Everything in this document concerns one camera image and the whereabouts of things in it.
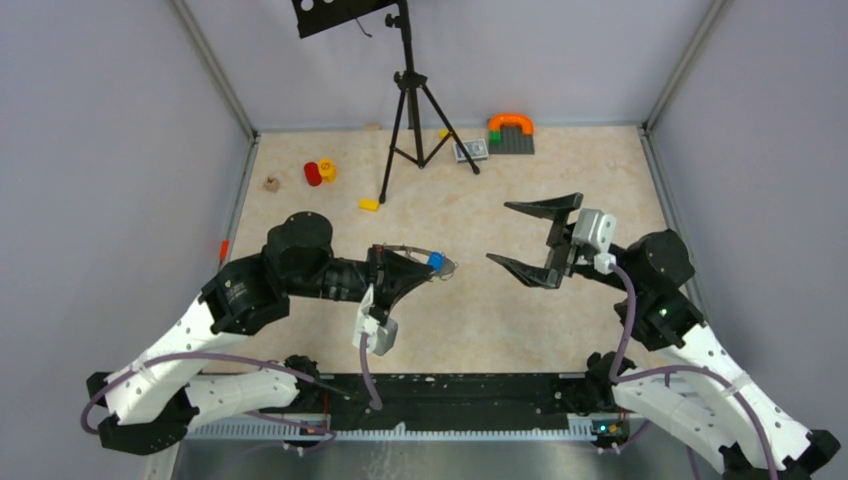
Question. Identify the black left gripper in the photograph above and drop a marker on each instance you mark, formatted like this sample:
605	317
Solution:
393	275

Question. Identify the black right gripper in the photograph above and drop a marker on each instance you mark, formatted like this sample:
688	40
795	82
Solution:
562	255

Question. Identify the blue plastic key tag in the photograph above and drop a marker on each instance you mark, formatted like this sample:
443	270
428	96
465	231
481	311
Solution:
436	260

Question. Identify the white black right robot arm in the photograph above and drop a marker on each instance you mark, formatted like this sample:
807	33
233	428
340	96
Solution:
669	366

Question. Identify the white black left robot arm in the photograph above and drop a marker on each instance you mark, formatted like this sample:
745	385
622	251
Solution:
162	395

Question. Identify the yellow lego brick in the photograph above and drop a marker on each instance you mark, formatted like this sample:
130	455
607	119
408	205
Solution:
369	205

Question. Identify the grey lego baseplate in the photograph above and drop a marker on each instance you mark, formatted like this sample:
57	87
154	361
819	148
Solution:
513	143

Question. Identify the green lego brick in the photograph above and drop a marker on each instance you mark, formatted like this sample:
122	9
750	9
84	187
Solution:
495	138

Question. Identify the blue playing card box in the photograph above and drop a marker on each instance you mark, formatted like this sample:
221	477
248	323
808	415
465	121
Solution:
477	149

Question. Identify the yellow plastic cylinder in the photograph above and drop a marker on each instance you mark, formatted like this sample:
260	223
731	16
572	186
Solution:
327	170

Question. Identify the orange plastic arch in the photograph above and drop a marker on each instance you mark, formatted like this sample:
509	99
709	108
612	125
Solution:
500	120

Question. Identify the red plastic cylinder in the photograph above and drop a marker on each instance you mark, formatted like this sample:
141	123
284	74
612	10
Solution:
312	174

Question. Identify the small wooden block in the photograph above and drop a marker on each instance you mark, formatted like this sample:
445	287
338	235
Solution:
272	184

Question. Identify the black tripod stand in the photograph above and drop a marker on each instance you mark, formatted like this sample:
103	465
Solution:
410	82

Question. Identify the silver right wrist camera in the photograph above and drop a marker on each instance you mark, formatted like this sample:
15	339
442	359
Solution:
592	235

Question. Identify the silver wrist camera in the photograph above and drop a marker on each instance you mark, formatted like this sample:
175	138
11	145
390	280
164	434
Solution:
592	235
379	337

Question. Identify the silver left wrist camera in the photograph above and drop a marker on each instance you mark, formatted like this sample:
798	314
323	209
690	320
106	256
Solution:
379	337

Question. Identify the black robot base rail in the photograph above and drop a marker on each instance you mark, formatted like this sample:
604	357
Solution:
456	405

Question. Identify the black perforated mount plate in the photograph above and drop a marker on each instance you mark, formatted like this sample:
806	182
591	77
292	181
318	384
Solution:
316	16

